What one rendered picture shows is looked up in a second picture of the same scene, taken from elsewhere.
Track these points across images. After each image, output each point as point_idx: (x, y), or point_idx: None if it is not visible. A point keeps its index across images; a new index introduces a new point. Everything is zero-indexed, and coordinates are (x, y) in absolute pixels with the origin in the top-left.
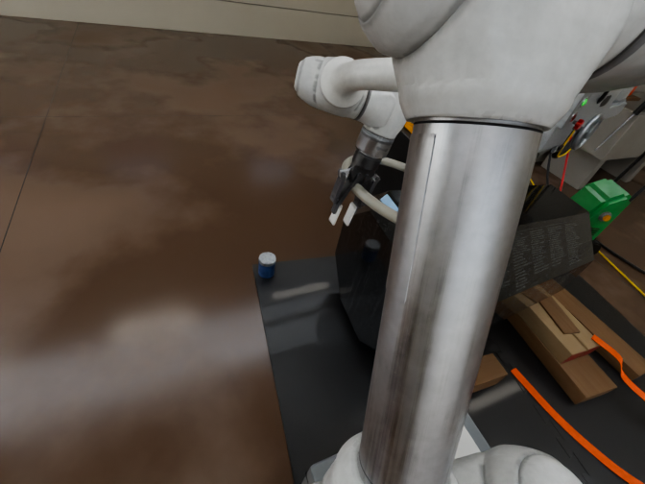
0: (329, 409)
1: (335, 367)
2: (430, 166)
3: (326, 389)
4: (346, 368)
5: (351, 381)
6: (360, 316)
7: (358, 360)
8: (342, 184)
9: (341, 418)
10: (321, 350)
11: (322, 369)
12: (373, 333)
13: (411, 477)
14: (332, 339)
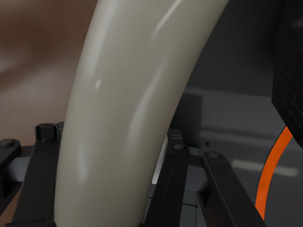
0: (192, 85)
1: (226, 46)
2: None
3: (201, 65)
4: (238, 53)
5: (234, 70)
6: (292, 17)
7: (260, 51)
8: None
9: (199, 98)
10: (221, 17)
11: (209, 42)
12: (282, 63)
13: None
14: (247, 7)
